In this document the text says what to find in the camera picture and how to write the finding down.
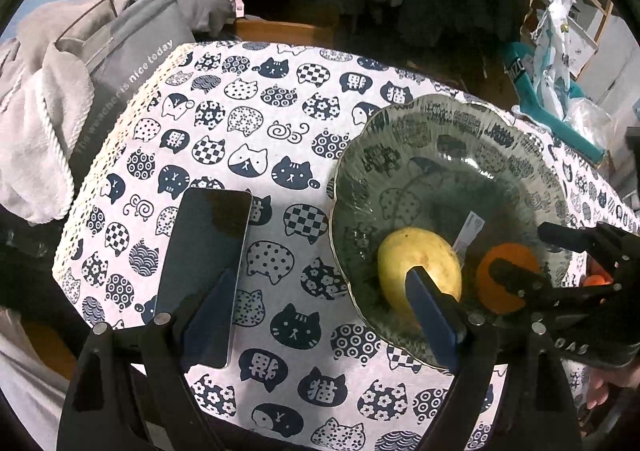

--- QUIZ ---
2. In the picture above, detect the cat-print tablecloth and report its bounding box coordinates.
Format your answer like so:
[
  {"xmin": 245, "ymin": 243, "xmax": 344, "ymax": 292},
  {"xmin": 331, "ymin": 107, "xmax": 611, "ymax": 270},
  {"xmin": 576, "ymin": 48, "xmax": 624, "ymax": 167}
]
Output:
[{"xmin": 52, "ymin": 41, "xmax": 640, "ymax": 451}]

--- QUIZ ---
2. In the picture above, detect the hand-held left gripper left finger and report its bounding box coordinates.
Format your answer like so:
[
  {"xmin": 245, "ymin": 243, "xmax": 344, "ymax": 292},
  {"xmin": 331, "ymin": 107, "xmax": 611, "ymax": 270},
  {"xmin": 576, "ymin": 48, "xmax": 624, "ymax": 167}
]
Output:
[{"xmin": 57, "ymin": 268, "xmax": 238, "ymax": 451}]

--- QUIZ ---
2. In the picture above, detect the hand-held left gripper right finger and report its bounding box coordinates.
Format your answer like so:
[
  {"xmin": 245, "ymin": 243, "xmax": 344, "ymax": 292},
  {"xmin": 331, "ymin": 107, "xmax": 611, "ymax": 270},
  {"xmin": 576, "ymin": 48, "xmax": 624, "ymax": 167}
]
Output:
[{"xmin": 404, "ymin": 267, "xmax": 583, "ymax": 451}]

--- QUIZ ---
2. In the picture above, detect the beige fleece garment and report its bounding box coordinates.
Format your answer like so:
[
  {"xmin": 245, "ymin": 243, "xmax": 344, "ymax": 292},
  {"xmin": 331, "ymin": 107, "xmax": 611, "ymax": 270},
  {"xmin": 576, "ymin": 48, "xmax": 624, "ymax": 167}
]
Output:
[{"xmin": 0, "ymin": 0, "xmax": 171, "ymax": 227}]

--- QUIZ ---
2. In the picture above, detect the white patterned box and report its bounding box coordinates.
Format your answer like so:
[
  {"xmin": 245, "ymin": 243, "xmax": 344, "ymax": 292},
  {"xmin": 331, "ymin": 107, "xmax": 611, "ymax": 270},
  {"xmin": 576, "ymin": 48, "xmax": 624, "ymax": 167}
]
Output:
[{"xmin": 570, "ymin": 16, "xmax": 602, "ymax": 77}]

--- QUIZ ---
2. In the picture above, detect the black smartphone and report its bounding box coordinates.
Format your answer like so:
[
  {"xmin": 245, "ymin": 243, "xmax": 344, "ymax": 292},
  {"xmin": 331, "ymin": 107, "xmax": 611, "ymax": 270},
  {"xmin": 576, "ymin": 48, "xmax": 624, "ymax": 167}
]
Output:
[{"xmin": 152, "ymin": 187, "xmax": 253, "ymax": 369}]

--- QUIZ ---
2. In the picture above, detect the grey tote bag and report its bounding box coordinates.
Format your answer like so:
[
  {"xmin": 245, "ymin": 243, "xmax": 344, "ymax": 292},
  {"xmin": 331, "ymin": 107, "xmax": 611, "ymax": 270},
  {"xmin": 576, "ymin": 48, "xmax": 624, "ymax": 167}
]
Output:
[{"xmin": 52, "ymin": 0, "xmax": 201, "ymax": 182}]

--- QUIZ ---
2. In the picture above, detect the person's right hand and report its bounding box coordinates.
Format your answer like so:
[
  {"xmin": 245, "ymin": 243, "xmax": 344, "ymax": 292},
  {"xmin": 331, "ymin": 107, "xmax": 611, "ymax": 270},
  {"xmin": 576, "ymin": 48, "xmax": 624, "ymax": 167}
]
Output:
[{"xmin": 585, "ymin": 366, "xmax": 625, "ymax": 412}]

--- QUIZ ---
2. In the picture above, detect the large orange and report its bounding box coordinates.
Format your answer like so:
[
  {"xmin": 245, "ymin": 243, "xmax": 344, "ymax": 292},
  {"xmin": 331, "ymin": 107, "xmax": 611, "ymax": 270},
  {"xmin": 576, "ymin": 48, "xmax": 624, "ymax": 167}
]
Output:
[{"xmin": 475, "ymin": 242, "xmax": 543, "ymax": 314}]

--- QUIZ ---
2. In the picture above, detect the yellow-green pear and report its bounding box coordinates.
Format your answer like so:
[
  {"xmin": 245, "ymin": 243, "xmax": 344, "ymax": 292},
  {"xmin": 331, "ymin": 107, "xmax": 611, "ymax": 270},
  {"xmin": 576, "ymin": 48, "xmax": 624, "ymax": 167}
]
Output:
[{"xmin": 377, "ymin": 227, "xmax": 463, "ymax": 327}]

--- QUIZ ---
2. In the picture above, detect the ribbed glass bowl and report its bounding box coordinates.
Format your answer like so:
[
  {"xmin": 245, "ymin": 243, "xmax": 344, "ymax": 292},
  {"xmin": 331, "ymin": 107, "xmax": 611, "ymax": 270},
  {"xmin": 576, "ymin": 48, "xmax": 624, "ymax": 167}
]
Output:
[{"xmin": 327, "ymin": 94, "xmax": 576, "ymax": 372}]

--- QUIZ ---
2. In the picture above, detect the teal box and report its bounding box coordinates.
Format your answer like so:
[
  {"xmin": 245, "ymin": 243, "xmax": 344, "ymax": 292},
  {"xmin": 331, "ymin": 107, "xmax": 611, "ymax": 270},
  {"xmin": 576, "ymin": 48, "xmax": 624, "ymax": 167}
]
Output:
[{"xmin": 502, "ymin": 41, "xmax": 608, "ymax": 167}]

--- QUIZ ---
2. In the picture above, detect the white paper label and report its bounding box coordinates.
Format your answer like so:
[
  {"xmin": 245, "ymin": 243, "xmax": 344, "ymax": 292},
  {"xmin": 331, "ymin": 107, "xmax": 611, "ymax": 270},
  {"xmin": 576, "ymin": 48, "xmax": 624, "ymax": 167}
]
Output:
[{"xmin": 452, "ymin": 212, "xmax": 486, "ymax": 252}]

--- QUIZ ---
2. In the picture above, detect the white printed plastic bag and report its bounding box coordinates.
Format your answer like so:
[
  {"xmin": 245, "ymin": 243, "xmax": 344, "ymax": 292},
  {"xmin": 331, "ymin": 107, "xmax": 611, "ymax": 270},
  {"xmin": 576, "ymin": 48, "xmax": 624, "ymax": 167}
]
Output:
[{"xmin": 532, "ymin": 0, "xmax": 601, "ymax": 117}]

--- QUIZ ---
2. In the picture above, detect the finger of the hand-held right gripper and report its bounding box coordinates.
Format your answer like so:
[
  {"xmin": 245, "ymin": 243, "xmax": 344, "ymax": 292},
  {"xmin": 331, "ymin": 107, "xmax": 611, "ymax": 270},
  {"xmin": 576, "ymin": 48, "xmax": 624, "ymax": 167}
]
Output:
[
  {"xmin": 487, "ymin": 258, "xmax": 621, "ymax": 314},
  {"xmin": 538, "ymin": 222, "xmax": 608, "ymax": 254}
]

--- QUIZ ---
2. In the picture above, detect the clear plastic bag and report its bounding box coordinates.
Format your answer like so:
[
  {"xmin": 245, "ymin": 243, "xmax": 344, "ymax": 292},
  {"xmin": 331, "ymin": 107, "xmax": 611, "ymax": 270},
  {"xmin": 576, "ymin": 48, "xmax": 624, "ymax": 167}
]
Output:
[{"xmin": 562, "ymin": 98, "xmax": 613, "ymax": 142}]

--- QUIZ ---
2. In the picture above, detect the person's light grey clothing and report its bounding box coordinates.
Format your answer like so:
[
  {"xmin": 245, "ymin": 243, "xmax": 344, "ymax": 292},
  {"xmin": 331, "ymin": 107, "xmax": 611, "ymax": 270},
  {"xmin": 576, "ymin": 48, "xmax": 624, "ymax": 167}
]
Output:
[{"xmin": 0, "ymin": 311, "xmax": 71, "ymax": 451}]

